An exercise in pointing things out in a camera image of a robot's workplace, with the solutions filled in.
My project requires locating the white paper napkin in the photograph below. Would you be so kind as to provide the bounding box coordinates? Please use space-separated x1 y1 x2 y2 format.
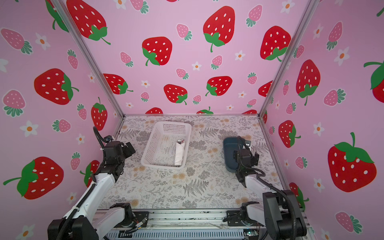
175 141 185 167

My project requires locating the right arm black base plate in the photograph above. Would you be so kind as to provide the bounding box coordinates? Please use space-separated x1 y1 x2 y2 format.
222 210 264 227

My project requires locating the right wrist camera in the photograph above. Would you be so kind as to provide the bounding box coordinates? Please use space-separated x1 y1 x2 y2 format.
243 140 252 151

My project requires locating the white plastic mesh basket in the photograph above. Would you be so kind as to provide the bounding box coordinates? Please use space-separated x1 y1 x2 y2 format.
141 121 192 170

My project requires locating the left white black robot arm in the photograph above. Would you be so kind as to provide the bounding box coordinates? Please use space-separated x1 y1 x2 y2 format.
48 127 136 240

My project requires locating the aluminium frame rail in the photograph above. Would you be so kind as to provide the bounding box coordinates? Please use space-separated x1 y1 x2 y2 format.
64 208 313 240

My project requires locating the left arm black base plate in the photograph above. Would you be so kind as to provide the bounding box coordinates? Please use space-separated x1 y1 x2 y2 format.
114 211 150 229

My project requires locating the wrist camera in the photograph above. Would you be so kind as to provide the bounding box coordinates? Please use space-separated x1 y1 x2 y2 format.
243 140 252 151
104 135 114 144

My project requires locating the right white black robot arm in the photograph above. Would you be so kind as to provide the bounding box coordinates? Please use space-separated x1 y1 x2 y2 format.
234 136 308 240

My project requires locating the dark teal plastic bin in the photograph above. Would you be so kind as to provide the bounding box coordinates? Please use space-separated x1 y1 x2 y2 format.
223 137 238 173

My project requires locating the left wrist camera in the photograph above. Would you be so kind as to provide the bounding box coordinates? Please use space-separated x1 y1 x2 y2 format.
104 135 114 144

